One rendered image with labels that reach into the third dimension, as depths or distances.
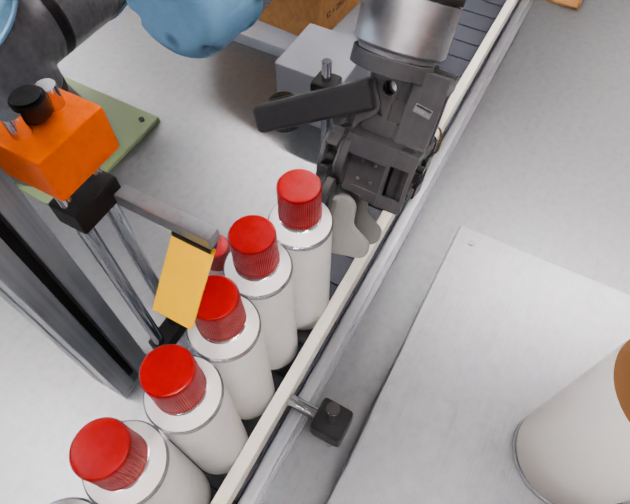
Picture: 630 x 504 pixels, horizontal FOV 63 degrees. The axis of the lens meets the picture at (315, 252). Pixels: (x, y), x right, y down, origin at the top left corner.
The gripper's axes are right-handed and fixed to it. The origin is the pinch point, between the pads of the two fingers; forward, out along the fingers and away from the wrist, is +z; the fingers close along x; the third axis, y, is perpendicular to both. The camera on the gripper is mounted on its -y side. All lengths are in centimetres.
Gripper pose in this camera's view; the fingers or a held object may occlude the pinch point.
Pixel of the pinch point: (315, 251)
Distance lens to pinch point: 51.8
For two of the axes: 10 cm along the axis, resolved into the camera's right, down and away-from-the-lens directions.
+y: 8.8, 4.0, -2.5
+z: -2.3, 8.3, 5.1
